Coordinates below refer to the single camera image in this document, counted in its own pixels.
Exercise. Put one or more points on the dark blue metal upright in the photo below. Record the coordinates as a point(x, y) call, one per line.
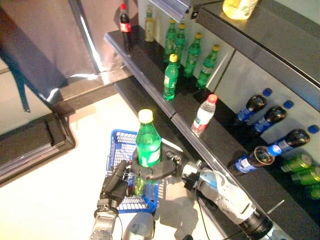
point(21, 87)

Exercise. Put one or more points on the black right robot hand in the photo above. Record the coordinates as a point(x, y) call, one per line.
point(155, 172)

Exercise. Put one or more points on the pepsi cola bottle blue cap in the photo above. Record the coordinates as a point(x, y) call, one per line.
point(270, 120)
point(250, 110)
point(295, 138)

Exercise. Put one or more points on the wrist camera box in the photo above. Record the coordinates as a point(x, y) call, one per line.
point(105, 207)
point(191, 182)

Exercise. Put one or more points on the large yellow drink bottle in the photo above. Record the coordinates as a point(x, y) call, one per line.
point(237, 10)

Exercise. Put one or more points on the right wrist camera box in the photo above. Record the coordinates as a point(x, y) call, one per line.
point(191, 182)

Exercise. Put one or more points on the dark side plinth beam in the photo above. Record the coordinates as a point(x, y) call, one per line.
point(87, 92)

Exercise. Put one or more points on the uncapped pepsi cola bottle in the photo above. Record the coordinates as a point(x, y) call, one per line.
point(250, 161)

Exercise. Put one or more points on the black metal frame bar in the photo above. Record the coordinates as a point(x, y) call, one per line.
point(85, 32)

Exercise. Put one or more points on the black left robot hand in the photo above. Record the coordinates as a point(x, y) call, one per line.
point(115, 187)

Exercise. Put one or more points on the black shelf base board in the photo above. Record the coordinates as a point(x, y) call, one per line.
point(140, 100)

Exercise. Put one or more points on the lying green Sprite bottles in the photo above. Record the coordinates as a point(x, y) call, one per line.
point(297, 162)

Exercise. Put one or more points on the black shelf board clear rail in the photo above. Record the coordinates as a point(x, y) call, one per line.
point(172, 8)
point(262, 50)
point(147, 57)
point(225, 140)

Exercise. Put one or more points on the small cola bottle red cap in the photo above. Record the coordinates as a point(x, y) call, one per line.
point(130, 190)

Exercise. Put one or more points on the yellow tea bottle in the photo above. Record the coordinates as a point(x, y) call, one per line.
point(149, 30)

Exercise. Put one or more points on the red cap water bottle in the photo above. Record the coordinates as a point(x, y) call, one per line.
point(203, 117)

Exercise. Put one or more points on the coca-cola bottle red cap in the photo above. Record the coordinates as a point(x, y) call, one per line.
point(125, 25)

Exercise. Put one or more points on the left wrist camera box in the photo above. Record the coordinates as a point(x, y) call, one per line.
point(105, 207)

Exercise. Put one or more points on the blue plastic shopping basket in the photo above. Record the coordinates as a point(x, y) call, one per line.
point(151, 203)

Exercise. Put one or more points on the silver left robot leg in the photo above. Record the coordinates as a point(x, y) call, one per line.
point(138, 227)

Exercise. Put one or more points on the black low shelf with rail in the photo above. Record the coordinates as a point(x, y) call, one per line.
point(30, 145)

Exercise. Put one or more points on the green soda can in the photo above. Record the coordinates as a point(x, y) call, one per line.
point(307, 176)
point(313, 192)

